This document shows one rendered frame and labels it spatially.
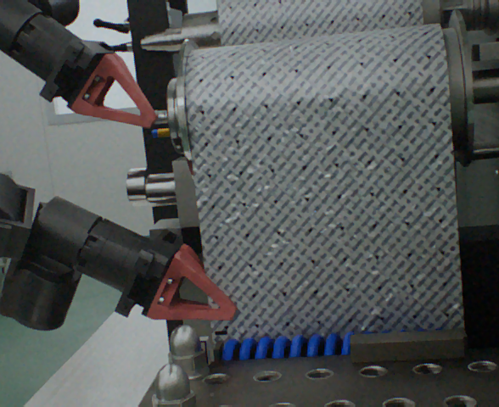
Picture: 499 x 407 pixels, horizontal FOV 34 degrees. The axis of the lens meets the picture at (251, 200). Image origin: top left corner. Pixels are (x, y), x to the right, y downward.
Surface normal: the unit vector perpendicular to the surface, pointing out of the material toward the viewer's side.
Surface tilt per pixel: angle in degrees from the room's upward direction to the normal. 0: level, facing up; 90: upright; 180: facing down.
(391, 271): 90
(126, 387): 0
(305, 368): 0
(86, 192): 90
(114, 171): 90
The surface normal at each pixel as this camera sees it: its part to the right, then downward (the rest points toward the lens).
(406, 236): -0.13, 0.17
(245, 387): -0.10, -0.98
